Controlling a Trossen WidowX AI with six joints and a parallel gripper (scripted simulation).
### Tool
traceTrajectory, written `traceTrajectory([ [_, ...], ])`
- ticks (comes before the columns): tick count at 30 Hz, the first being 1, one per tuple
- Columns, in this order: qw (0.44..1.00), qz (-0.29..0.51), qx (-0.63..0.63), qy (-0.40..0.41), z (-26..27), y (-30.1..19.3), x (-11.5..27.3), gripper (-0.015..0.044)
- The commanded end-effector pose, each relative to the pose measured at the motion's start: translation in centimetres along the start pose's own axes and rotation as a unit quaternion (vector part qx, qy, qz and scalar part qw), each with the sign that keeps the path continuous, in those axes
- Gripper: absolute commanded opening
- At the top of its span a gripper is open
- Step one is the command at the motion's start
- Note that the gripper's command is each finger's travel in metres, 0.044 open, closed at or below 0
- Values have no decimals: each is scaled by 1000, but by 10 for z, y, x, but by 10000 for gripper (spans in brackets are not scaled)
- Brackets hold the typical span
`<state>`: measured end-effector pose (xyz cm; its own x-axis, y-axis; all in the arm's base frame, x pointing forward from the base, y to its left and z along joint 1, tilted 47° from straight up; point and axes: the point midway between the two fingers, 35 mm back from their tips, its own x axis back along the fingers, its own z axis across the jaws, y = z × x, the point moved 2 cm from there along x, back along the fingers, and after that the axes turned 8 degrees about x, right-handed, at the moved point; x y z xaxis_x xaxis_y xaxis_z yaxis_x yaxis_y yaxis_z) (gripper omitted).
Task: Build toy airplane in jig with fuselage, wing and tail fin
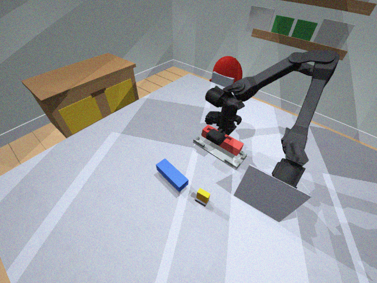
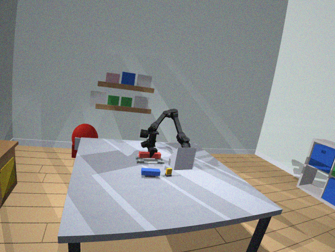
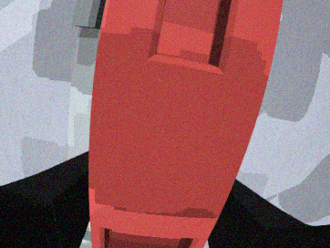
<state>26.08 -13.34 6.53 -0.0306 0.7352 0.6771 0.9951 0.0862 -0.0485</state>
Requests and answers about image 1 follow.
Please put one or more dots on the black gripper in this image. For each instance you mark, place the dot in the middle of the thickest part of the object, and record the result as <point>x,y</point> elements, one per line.
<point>226,126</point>

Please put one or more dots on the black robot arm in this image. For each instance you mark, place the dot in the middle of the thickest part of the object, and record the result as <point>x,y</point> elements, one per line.
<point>290,169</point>

